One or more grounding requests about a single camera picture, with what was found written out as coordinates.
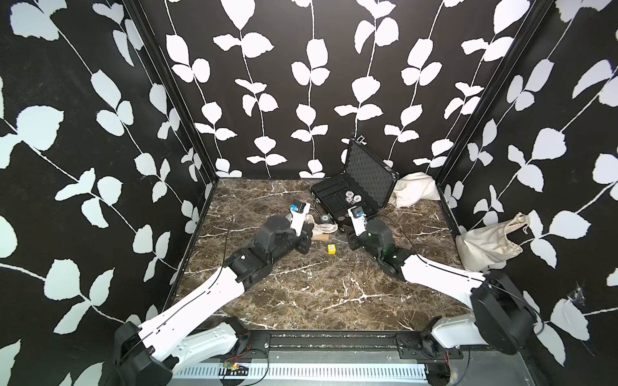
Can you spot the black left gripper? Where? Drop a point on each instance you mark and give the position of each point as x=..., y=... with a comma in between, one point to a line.
x=304, y=237

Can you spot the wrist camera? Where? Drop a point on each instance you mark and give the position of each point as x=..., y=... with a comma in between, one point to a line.
x=298, y=210
x=358, y=218

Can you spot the black poker chip case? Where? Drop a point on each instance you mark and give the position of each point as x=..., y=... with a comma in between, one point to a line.
x=365, y=175

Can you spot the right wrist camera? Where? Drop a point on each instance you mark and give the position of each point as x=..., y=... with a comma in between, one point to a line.
x=358, y=218

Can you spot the white perforated strip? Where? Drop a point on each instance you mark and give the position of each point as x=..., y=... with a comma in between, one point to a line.
x=398, y=373

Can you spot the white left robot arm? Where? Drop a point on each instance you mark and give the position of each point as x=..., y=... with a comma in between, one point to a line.
x=154, y=351

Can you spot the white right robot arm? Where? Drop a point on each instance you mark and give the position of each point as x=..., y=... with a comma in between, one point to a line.
x=500, y=317

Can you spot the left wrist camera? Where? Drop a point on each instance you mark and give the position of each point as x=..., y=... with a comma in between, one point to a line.
x=298, y=210

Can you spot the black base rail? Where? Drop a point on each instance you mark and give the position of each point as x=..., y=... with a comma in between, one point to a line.
x=338, y=343

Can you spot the white cloth bag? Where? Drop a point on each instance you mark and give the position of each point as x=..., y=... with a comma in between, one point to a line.
x=412, y=188

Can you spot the beige cloth bag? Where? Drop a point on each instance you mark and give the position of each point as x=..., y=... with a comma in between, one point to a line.
x=489, y=248

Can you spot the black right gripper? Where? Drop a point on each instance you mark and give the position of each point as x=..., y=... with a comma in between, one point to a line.
x=352, y=240

